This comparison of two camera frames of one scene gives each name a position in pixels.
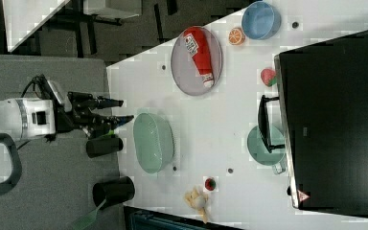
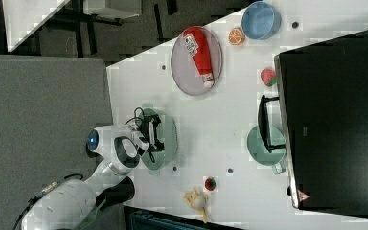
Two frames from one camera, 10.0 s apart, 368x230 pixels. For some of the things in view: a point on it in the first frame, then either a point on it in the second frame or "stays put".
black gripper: [81, 114] -> [149, 131]
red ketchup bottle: [197, 46] stays put
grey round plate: [186, 76] stays put
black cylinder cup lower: [115, 191] stays put
